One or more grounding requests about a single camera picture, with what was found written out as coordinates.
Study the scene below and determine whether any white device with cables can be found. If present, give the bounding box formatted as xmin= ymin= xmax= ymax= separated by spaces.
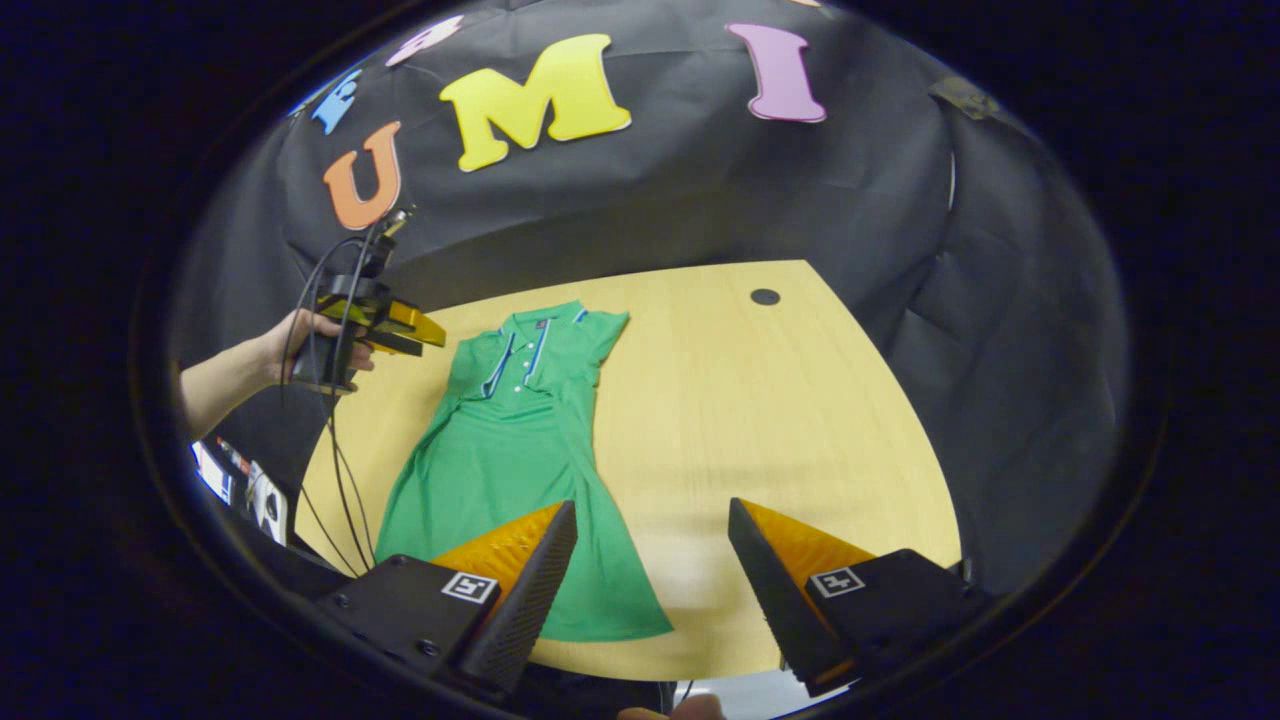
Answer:
xmin=190 ymin=438 xmax=292 ymax=547

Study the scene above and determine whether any black backdrop cloth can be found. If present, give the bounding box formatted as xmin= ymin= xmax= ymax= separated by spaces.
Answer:
xmin=170 ymin=0 xmax=1133 ymax=601

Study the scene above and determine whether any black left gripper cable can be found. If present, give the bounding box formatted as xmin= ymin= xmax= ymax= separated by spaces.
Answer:
xmin=280 ymin=232 xmax=379 ymax=578

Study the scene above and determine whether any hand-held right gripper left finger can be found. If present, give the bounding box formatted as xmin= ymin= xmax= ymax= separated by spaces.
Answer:
xmin=315 ymin=500 xmax=580 ymax=701

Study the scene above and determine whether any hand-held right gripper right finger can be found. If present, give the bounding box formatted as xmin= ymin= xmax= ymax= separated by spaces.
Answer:
xmin=727 ymin=497 xmax=993 ymax=699

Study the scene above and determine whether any green T-shirt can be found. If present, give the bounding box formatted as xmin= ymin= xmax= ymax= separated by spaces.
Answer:
xmin=373 ymin=300 xmax=674 ymax=643

